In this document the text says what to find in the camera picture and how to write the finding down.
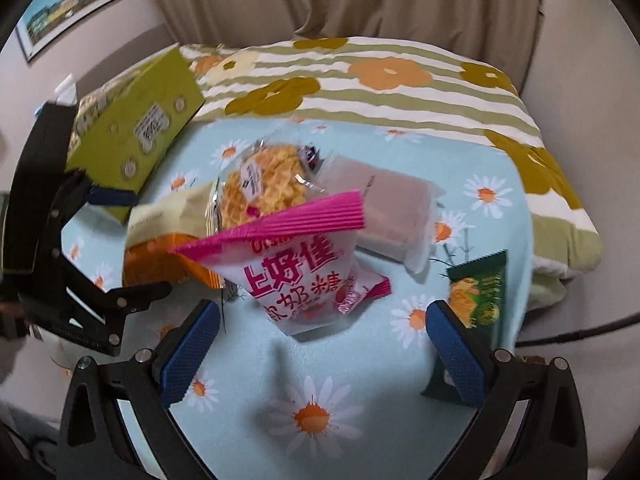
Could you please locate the green chip packet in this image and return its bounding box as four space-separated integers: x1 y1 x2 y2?
421 249 509 403

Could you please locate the frosted pastry packet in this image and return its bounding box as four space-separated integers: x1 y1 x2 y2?
317 154 447 275

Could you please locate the light blue daisy cloth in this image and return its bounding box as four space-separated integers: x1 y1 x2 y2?
47 110 538 480

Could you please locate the beige curtain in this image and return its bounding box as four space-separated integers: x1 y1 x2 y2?
132 0 546 63

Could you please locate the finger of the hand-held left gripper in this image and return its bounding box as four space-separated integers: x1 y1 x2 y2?
20 254 174 358
50 169 147 231

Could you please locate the clear crispy noodle packet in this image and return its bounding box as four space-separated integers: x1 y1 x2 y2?
209 139 335 236

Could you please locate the black curved pole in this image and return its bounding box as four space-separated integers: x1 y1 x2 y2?
515 310 640 350

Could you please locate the grey padded headboard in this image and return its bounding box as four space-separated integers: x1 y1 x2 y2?
70 22 178 106

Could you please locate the striped floral blanket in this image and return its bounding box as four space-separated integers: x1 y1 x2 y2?
179 35 603 311

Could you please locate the wall poster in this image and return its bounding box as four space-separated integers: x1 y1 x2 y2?
15 0 126 64

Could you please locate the pink white candy packet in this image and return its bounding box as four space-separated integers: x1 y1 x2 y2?
169 189 393 339

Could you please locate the cream orange snack packet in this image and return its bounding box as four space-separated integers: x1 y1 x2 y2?
122 180 228 290

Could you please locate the green cardboard box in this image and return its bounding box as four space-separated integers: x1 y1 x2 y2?
65 44 207 226

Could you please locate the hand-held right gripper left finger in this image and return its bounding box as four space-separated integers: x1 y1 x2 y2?
57 299 223 480

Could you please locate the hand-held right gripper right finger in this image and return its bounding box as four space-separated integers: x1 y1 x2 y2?
425 300 588 480

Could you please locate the white paper on wall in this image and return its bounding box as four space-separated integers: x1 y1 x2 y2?
54 74 77 106

